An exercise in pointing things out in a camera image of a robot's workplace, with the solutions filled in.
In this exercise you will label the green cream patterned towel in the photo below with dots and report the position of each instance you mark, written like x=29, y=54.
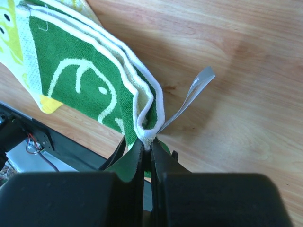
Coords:
x=72, y=59

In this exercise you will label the yellow lime patterned towel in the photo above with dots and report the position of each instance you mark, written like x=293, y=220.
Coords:
x=11, y=54

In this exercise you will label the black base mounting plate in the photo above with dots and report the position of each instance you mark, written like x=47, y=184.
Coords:
x=16, y=126

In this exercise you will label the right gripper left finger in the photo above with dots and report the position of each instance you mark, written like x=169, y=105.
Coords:
x=110, y=198

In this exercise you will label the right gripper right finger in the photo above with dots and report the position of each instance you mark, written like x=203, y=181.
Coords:
x=185, y=199

